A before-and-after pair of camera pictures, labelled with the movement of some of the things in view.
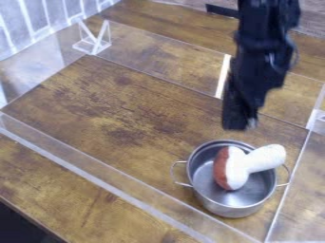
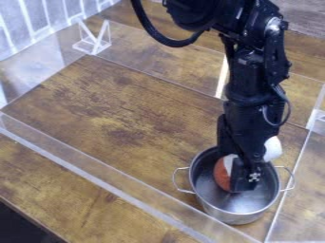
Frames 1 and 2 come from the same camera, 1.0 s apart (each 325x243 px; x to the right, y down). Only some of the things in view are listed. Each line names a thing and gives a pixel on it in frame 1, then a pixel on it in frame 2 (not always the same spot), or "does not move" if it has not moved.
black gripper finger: [237, 108] -> [227, 140]
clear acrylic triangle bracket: [92, 44] does not move
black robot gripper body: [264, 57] -> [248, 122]
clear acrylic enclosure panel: [69, 194] does not move
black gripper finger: [252, 124] -> [245, 176]
